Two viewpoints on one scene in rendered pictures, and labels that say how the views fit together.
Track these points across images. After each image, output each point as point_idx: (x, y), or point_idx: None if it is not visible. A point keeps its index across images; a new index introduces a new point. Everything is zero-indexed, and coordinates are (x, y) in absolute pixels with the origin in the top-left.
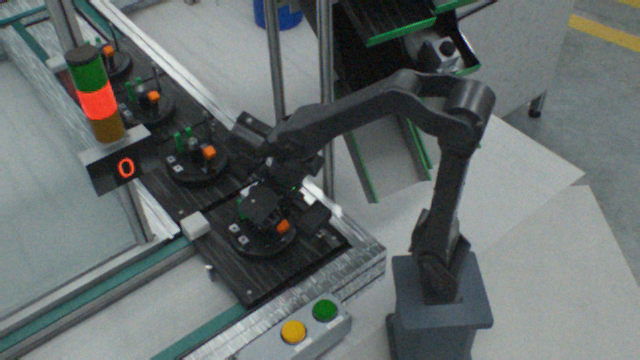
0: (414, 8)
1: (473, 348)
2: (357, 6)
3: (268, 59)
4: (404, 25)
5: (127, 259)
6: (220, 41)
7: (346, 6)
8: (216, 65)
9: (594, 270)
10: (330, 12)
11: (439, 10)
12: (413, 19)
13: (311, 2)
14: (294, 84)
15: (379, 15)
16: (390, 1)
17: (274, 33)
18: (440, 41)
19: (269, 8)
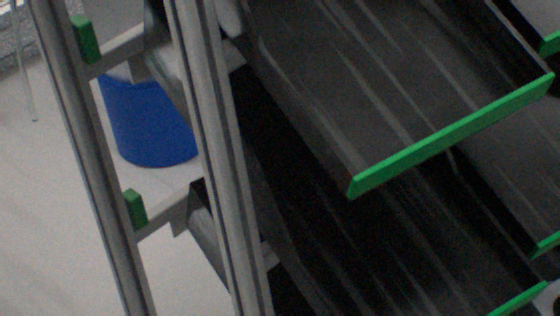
0: (481, 253)
1: None
2: (332, 275)
3: (151, 239)
4: (463, 310)
5: None
6: (45, 206)
7: (304, 286)
8: (39, 269)
9: None
10: (265, 292)
11: (547, 247)
12: (483, 287)
13: (216, 238)
14: (212, 298)
15: (393, 291)
16: (415, 244)
17: (138, 295)
18: (552, 289)
19: (117, 250)
